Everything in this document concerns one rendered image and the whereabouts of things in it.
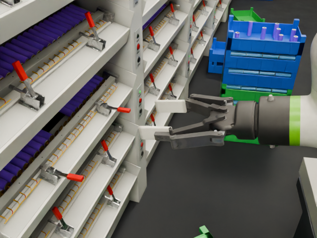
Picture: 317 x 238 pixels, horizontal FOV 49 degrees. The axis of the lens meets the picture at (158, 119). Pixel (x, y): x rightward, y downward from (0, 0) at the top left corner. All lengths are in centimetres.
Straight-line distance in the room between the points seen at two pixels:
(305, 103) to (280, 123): 5
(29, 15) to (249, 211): 112
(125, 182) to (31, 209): 60
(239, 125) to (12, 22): 42
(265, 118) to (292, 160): 110
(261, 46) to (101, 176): 84
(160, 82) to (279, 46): 50
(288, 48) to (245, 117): 89
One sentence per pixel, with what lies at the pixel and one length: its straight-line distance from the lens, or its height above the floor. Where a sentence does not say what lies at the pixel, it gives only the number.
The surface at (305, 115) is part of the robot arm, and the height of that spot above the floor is 76.
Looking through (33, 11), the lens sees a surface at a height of 91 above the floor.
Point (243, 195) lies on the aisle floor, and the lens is 152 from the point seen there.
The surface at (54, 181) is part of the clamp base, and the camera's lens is 80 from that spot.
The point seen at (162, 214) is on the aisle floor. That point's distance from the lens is 142.
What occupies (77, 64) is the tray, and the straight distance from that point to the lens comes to 82.
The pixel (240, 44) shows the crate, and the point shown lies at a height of 51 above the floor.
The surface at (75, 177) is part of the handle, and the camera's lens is 77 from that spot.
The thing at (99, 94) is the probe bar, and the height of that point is 58.
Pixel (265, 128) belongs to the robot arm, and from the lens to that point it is 65.
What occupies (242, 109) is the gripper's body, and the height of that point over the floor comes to 74.
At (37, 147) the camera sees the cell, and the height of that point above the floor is 58.
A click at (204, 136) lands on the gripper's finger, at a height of 70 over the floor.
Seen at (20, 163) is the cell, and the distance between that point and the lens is 82.
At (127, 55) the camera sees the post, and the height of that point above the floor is 65.
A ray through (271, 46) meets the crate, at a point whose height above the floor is 51.
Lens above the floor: 110
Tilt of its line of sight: 36 degrees down
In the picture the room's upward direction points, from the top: straight up
